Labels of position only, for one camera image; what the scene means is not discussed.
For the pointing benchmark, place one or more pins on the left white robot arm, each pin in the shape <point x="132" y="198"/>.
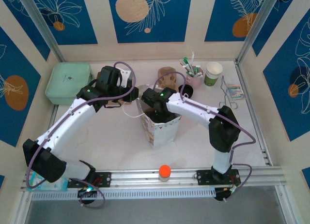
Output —
<point x="65" y="122"/>

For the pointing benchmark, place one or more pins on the brown pulp cup carrier stack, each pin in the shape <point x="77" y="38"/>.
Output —
<point x="164" y="71"/>

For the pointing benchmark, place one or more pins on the pink metal straw bucket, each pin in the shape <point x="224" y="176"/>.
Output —
<point x="195" y="82"/>

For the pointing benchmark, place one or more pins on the blue wet wipes pack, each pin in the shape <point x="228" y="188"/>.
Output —
<point x="58" y="185"/>

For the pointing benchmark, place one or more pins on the brown cardboard napkin box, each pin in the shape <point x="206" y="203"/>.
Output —
<point x="98" y="74"/>

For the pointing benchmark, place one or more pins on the right black mount plate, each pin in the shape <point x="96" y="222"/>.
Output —
<point x="201" y="178"/>

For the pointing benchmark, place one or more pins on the aluminium frame post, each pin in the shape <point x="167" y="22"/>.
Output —
<point x="40" y="23"/>
<point x="259" y="23"/>

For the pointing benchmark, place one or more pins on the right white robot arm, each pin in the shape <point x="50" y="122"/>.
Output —
<point x="193" y="108"/>

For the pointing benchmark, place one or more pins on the left black mount plate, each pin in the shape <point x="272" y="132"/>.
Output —
<point x="105" y="179"/>

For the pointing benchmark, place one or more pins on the white wrapped drinking straw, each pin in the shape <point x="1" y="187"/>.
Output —
<point x="197" y="69"/>
<point x="186" y="57"/>
<point x="182" y="62"/>
<point x="193" y="57"/>

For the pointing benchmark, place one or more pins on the green paper cup stack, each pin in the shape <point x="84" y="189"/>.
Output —
<point x="210" y="80"/>

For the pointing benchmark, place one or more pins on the printed sugar packets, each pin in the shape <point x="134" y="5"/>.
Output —
<point x="235" y="92"/>

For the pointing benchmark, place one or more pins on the mint green zip case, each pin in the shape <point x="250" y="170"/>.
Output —
<point x="65" y="81"/>

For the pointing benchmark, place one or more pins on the orange capped jar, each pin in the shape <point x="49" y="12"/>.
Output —
<point x="165" y="170"/>

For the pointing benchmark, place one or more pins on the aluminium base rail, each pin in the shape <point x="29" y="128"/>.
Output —
<point x="138" y="178"/>

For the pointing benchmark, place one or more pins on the black mount plate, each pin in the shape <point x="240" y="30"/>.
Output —
<point x="201" y="178"/>
<point x="105" y="179"/>

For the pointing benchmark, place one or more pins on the black controller box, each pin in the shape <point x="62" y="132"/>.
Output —
<point x="221" y="195"/>
<point x="88" y="197"/>

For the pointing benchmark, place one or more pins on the white cartoon print paper bag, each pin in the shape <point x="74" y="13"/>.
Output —
<point x="162" y="137"/>

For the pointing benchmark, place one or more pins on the black cup lid stack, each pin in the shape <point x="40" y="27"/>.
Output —
<point x="189" y="93"/>

